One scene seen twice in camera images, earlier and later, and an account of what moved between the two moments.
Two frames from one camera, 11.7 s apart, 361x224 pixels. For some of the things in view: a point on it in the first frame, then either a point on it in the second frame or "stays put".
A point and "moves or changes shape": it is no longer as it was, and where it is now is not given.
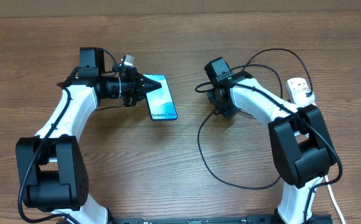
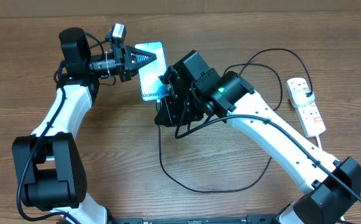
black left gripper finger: [145, 84] to [135, 58]
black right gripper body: [229, 110] to [182, 104]
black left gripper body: [128, 84] to [119, 56]
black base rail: [250, 219] stays put
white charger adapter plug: [300, 98] stays put
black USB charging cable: [198, 145] to [277, 106]
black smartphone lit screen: [160, 101] moves or changes shape
